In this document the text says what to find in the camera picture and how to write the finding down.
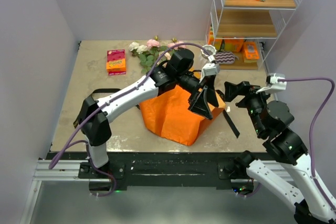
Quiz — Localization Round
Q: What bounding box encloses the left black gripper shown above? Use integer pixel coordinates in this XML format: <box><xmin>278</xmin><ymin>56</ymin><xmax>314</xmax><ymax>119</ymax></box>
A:
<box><xmin>176</xmin><ymin>71</ymin><xmax>218</xmax><ymax>119</ymax></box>

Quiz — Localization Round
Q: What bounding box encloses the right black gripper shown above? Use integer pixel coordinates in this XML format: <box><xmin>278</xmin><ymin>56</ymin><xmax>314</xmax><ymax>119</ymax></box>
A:
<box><xmin>223</xmin><ymin>80</ymin><xmax>276</xmax><ymax>135</ymax></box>

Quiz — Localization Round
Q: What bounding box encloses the orange paper flower wrap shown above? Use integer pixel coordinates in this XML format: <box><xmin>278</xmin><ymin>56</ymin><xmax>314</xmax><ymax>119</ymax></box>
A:
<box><xmin>140</xmin><ymin>86</ymin><xmax>213</xmax><ymax>146</ymax></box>

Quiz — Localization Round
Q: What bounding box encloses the black ribbon with gold text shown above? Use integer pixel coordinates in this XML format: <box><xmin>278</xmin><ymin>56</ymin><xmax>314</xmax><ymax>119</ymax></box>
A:
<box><xmin>73</xmin><ymin>88</ymin><xmax>240</xmax><ymax>138</ymax></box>

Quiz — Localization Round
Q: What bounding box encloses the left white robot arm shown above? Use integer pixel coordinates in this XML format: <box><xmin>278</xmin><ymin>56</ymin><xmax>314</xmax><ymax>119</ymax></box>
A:
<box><xmin>75</xmin><ymin>45</ymin><xmax>219</xmax><ymax>178</ymax></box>

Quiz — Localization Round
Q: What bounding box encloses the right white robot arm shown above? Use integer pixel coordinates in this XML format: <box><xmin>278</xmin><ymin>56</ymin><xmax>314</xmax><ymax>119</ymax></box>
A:
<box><xmin>223</xmin><ymin>77</ymin><xmax>335</xmax><ymax>223</ymax></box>

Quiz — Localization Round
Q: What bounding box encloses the white faceted ceramic vase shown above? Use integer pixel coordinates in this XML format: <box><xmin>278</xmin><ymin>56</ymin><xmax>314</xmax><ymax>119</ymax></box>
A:
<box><xmin>201</xmin><ymin>45</ymin><xmax>216</xmax><ymax>63</ymax></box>

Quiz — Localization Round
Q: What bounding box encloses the striped purple grey sleep mask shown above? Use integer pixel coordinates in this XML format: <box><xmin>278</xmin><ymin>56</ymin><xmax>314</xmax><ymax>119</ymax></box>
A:
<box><xmin>214</xmin><ymin>51</ymin><xmax>239</xmax><ymax>65</ymax></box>

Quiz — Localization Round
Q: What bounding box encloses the yellow orange packet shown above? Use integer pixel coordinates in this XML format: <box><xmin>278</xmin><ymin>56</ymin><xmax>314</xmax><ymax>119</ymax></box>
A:
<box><xmin>242</xmin><ymin>41</ymin><xmax>260</xmax><ymax>63</ymax></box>

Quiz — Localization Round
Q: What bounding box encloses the orange box bottom shelf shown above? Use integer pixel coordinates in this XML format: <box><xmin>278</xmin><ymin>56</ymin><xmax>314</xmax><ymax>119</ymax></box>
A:
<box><xmin>207</xmin><ymin>31</ymin><xmax>245</xmax><ymax>52</ymax></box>

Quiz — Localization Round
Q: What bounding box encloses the artificial rose bouquet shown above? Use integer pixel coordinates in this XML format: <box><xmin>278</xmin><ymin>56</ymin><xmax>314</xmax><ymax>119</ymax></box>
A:
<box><xmin>129</xmin><ymin>36</ymin><xmax>186</xmax><ymax>74</ymax></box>

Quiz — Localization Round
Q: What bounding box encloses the pink orange candy box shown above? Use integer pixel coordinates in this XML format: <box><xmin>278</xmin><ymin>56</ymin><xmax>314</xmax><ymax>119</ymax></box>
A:
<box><xmin>106</xmin><ymin>49</ymin><xmax>127</xmax><ymax>76</ymax></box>

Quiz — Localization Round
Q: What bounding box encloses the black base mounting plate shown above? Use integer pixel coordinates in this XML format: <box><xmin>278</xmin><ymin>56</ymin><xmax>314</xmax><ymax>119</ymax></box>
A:
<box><xmin>47</xmin><ymin>152</ymin><xmax>295</xmax><ymax>192</ymax></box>

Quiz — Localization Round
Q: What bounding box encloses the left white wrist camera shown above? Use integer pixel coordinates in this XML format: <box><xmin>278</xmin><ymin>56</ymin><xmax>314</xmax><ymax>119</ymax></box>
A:
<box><xmin>200</xmin><ymin>62</ymin><xmax>221</xmax><ymax>83</ymax></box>

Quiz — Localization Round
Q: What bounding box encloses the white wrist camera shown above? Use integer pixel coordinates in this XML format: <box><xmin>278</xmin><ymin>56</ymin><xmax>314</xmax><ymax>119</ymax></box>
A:
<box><xmin>256</xmin><ymin>73</ymin><xmax>287</xmax><ymax>94</ymax></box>
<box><xmin>200</xmin><ymin>62</ymin><xmax>221</xmax><ymax>83</ymax></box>

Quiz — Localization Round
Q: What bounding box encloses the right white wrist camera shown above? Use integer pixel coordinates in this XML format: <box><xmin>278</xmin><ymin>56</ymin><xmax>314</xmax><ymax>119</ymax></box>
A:
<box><xmin>256</xmin><ymin>73</ymin><xmax>287</xmax><ymax>94</ymax></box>

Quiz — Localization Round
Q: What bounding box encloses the white wire shelf rack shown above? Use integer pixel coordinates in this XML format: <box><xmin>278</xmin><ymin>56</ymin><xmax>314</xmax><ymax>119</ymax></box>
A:
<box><xmin>206</xmin><ymin>0</ymin><xmax>302</xmax><ymax>70</ymax></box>

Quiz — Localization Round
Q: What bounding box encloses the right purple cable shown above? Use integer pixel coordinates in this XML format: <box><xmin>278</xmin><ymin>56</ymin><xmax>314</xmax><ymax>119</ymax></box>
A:
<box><xmin>236</xmin><ymin>76</ymin><xmax>336</xmax><ymax>210</ymax></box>

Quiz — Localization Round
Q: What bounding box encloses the purple cable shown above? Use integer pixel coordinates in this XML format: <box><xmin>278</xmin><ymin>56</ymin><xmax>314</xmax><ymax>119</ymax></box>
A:
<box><xmin>48</xmin><ymin>42</ymin><xmax>216</xmax><ymax>197</ymax></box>
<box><xmin>236</xmin><ymin>76</ymin><xmax>336</xmax><ymax>210</ymax></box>

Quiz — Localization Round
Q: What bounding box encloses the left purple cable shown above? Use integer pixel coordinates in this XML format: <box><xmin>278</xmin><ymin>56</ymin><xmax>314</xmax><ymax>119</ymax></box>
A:
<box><xmin>48</xmin><ymin>42</ymin><xmax>216</xmax><ymax>197</ymax></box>

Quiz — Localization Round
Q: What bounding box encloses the aluminium rail frame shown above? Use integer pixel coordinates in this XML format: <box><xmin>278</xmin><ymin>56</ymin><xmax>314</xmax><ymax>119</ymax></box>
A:
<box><xmin>22</xmin><ymin>152</ymin><xmax>295</xmax><ymax>223</ymax></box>

